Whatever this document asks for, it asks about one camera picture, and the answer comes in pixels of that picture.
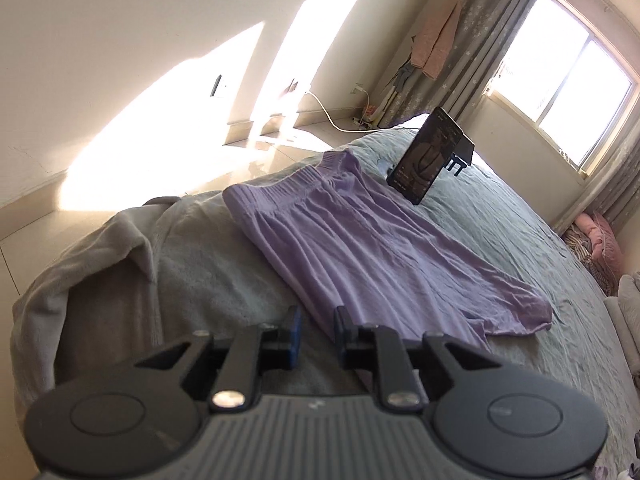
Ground white charging cable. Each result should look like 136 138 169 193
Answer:
305 91 366 133

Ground pink folded quilt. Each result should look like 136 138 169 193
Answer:
572 212 598 236

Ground grey bed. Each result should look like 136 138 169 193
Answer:
10 127 640 480

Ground grey star-patterned curtain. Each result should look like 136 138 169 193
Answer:
550 125 640 233
380 0 558 128

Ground dark grey hanging cloth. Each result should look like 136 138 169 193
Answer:
395 55 418 86

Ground purple pants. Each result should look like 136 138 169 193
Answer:
222 150 553 338

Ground window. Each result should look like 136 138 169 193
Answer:
490 0 640 171

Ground pink pillow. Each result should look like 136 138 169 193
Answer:
590 210 626 296

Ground pink hanging jacket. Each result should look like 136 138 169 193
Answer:
412 0 463 81

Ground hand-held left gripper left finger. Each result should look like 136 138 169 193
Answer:
132 307 303 413

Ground black smartphone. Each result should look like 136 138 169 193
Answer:
386 106 462 206
447 130 476 166

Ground beige folded quilt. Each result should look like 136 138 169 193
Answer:
602 272 640 376

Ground striped folded blanket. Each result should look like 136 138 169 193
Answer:
562 227 608 286

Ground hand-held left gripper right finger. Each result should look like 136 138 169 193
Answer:
334 306 501 411

